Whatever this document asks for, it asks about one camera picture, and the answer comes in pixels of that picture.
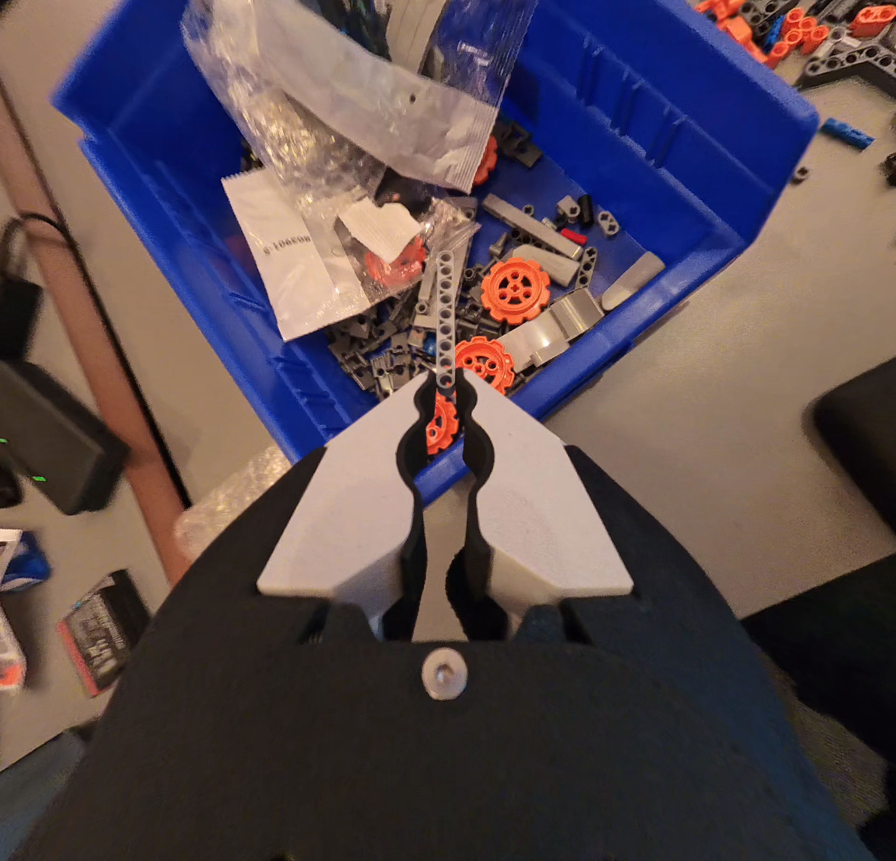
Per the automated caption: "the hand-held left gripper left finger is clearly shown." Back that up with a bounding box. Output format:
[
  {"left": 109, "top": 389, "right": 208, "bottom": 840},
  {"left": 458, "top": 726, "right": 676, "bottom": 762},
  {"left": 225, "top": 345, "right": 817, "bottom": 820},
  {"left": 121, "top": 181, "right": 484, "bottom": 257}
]
[{"left": 256, "top": 373, "right": 433, "bottom": 643}]

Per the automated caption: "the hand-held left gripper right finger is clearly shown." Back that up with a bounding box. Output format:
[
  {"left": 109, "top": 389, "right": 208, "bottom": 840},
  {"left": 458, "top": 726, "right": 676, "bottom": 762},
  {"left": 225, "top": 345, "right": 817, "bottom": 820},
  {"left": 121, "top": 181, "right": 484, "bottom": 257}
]
[{"left": 447, "top": 369, "right": 636, "bottom": 643}]

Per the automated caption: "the long grey holed beam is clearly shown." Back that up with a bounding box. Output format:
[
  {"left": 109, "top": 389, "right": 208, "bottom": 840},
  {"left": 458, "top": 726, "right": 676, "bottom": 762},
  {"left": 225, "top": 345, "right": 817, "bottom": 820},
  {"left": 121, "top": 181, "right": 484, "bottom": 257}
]
[{"left": 434, "top": 249, "right": 464, "bottom": 395}]

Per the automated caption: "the blue plastic bin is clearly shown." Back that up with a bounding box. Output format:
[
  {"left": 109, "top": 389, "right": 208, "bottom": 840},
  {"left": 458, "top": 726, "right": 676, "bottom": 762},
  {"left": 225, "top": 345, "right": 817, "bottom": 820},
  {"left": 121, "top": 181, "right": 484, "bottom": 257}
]
[{"left": 51, "top": 0, "right": 821, "bottom": 508}]

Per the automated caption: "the pile of building pieces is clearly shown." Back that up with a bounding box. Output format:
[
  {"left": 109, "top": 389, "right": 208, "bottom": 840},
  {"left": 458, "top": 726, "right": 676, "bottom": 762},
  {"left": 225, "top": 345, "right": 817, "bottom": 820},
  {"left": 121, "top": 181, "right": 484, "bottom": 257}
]
[{"left": 695, "top": 0, "right": 896, "bottom": 94}]

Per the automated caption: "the bubble wrap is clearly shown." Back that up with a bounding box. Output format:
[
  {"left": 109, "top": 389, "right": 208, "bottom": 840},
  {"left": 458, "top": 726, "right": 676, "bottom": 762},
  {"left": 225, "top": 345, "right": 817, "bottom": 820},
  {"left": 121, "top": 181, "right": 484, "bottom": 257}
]
[{"left": 174, "top": 447, "right": 294, "bottom": 562}]

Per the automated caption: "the grey curved panel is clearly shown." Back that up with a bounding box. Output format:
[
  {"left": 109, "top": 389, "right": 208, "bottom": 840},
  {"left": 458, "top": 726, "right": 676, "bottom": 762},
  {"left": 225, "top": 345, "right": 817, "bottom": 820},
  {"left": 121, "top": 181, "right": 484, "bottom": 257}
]
[{"left": 498, "top": 289, "right": 607, "bottom": 374}]

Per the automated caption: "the dark printed booklet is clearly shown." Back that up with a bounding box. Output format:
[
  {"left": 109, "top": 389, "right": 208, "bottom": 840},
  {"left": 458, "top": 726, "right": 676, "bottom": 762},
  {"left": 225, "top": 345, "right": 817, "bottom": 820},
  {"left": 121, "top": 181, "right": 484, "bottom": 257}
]
[{"left": 56, "top": 569, "right": 153, "bottom": 699}]

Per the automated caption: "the grey wedge piece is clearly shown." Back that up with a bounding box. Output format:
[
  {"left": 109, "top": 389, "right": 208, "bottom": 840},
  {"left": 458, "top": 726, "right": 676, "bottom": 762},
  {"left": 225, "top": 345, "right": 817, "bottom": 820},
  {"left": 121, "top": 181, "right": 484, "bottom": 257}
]
[{"left": 600, "top": 251, "right": 666, "bottom": 311}]

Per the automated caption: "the grey flat beam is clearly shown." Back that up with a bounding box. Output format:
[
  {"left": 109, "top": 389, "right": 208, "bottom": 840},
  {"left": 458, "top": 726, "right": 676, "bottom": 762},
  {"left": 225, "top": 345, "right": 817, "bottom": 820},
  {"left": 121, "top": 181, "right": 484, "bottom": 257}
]
[{"left": 482, "top": 193, "right": 586, "bottom": 285}]

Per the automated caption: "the black power adapter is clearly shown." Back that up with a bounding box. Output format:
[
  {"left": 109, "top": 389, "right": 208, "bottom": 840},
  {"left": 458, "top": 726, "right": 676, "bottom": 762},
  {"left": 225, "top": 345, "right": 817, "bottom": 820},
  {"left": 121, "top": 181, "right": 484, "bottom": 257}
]
[{"left": 0, "top": 359, "right": 132, "bottom": 517}]

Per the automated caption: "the white blue packet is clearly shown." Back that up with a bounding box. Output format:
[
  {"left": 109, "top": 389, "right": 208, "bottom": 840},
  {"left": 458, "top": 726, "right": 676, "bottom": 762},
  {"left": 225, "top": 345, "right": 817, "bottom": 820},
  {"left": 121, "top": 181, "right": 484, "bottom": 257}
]
[{"left": 0, "top": 527, "right": 54, "bottom": 695}]

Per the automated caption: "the clear plastic parts bag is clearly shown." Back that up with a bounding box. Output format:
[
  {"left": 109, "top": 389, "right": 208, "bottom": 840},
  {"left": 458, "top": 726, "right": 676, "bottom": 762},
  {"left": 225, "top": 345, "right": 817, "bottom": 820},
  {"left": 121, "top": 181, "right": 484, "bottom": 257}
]
[{"left": 181, "top": 0, "right": 555, "bottom": 195}]

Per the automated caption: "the blue pin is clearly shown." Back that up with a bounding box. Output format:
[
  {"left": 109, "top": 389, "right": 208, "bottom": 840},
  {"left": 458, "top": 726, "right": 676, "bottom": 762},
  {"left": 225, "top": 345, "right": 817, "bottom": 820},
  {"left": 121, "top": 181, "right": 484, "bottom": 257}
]
[{"left": 820, "top": 118, "right": 876, "bottom": 150}]

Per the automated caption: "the black device with cable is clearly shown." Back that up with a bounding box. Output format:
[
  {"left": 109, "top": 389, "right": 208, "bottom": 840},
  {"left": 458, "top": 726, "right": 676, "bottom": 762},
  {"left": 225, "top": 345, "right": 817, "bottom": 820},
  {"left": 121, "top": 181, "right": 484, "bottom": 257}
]
[{"left": 0, "top": 212, "right": 78, "bottom": 361}]

